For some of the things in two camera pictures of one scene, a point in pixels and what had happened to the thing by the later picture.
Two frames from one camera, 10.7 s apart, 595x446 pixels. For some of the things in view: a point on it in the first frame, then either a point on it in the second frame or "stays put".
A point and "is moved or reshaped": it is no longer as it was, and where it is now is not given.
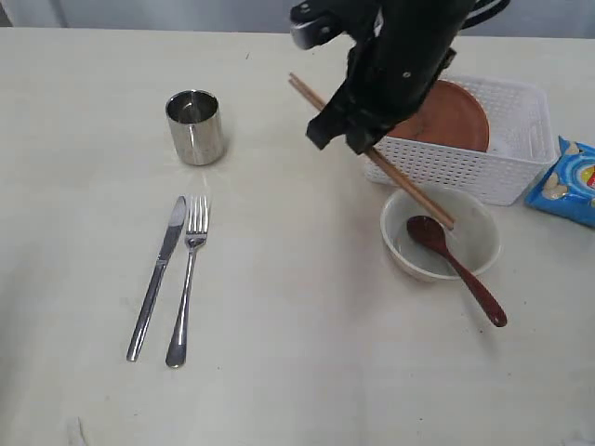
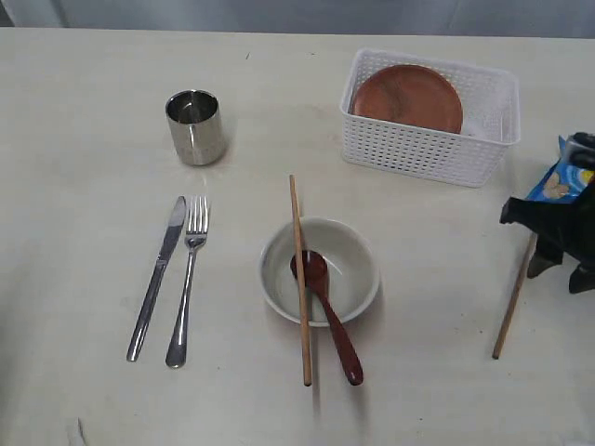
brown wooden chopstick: [380, 163] → [516, 297]
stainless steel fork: [195, 234] stays put
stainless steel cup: [194, 119] stays put
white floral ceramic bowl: [474, 241] → [352, 266]
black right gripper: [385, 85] → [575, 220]
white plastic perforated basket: [521, 148] is moved or reshaped
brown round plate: [450, 116] is moved or reshaped
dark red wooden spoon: [432, 232] → [317, 272]
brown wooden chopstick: [429, 203] → [304, 324]
